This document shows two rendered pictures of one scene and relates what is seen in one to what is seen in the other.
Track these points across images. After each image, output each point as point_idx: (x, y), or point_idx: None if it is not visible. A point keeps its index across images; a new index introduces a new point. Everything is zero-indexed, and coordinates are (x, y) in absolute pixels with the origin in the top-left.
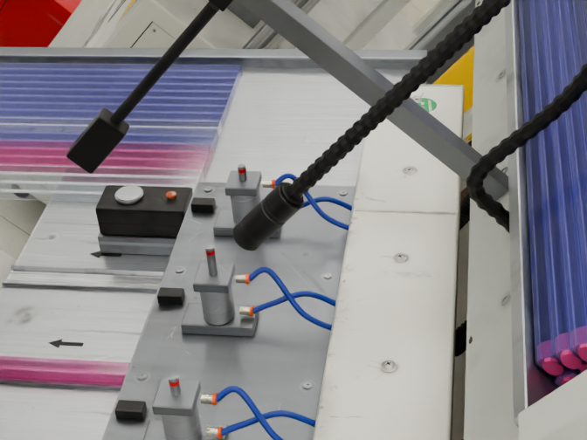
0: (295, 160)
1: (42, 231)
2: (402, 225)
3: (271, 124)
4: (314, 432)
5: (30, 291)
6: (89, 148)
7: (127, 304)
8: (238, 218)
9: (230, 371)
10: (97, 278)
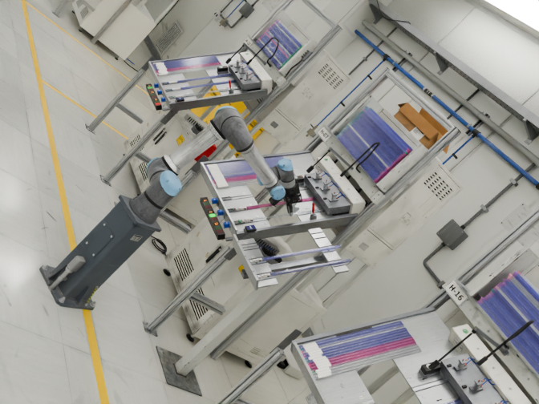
0: (304, 170)
1: None
2: (337, 175)
3: (295, 165)
4: (346, 195)
5: None
6: (310, 170)
7: (301, 191)
8: (317, 177)
9: (330, 193)
10: None
